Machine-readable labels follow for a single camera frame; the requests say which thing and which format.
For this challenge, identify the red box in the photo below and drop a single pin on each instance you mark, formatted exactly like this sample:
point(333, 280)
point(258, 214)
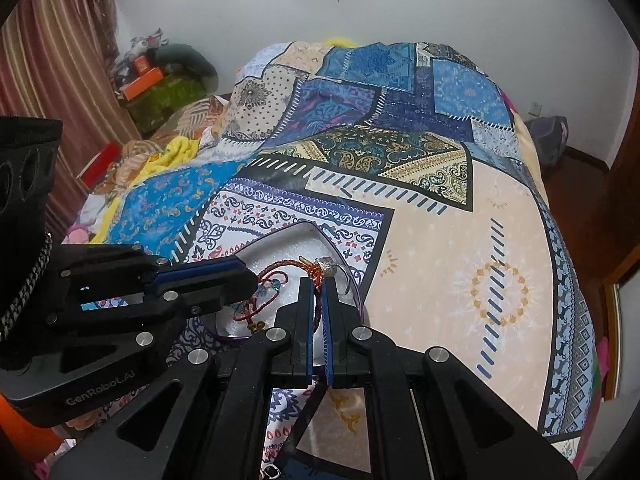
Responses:
point(96, 168)

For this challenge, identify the patchwork patterned bedspread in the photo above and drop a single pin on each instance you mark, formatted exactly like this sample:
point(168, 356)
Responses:
point(425, 179)

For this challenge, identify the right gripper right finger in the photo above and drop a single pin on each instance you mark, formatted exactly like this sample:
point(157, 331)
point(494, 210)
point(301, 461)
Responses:
point(429, 416)

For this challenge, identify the yellow cloth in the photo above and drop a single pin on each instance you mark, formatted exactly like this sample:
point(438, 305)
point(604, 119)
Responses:
point(178, 151)

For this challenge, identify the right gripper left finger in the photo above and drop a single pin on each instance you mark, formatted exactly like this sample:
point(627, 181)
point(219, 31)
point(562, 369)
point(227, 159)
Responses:
point(202, 421)

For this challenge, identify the orange box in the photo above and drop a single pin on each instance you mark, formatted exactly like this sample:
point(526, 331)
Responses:
point(142, 83)

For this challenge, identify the brown striped blanket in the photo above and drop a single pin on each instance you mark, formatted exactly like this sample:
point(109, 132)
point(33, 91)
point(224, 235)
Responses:
point(190, 122)

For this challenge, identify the striped brown curtain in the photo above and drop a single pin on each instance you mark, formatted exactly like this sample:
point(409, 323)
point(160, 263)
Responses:
point(56, 60)

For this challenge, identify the grey green cushion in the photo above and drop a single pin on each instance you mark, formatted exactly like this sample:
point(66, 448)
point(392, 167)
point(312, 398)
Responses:
point(181, 58)

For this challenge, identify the purple heart-shaped tin box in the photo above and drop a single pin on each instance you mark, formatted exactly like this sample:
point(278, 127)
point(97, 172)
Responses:
point(280, 260)

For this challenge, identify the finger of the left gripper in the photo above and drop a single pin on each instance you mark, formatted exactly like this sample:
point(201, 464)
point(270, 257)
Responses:
point(204, 272)
point(210, 289)

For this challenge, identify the pink plush toy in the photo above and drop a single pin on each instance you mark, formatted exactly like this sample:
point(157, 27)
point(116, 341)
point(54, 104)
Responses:
point(77, 234)

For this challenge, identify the wooden wardrobe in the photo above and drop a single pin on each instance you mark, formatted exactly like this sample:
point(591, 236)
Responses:
point(622, 192)

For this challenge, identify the grey backpack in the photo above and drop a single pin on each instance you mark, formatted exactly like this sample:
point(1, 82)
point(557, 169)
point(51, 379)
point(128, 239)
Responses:
point(550, 135)

